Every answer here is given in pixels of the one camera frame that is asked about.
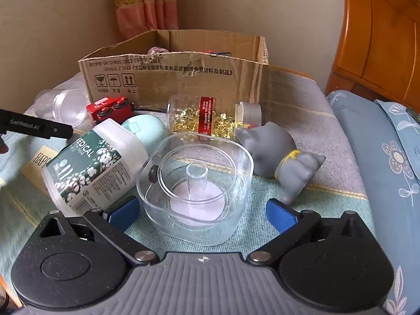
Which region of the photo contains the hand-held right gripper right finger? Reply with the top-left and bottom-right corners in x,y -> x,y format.
247,199 -> 365,266

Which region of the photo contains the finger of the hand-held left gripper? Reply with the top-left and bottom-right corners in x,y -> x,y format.
0,108 -> 74,139

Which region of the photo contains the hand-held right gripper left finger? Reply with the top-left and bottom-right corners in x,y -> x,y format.
39,196 -> 160,266

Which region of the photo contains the green label cotton swab jar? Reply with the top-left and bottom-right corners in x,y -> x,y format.
41,119 -> 150,218

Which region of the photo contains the grey cat toy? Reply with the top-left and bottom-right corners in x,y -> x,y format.
234,121 -> 327,208

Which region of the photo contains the red toy car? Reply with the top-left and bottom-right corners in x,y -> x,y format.
86,96 -> 136,126

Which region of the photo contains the clear round plastic container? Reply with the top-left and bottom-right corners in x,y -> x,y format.
136,133 -> 255,245

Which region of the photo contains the clear bottle of yellow capsules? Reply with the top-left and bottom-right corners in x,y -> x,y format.
167,94 -> 262,142

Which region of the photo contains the brown cardboard box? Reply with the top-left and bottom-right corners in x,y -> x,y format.
78,29 -> 270,114

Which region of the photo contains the clear plastic cup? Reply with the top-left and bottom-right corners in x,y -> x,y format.
34,88 -> 88,129

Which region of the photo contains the light teal egg-shaped case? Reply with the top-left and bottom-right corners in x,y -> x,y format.
121,114 -> 169,154

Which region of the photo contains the blue floral pillow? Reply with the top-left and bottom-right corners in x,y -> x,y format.
326,90 -> 420,315
375,98 -> 420,189

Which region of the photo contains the plaid bed blanket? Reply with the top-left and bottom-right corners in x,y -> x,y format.
0,66 -> 376,306

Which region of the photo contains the pink and yellow curtain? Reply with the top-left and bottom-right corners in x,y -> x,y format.
112,0 -> 180,40

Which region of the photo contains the wooden headboard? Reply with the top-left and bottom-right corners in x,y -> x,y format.
324,0 -> 420,114

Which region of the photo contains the black cable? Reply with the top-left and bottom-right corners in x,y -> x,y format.
133,104 -> 170,114

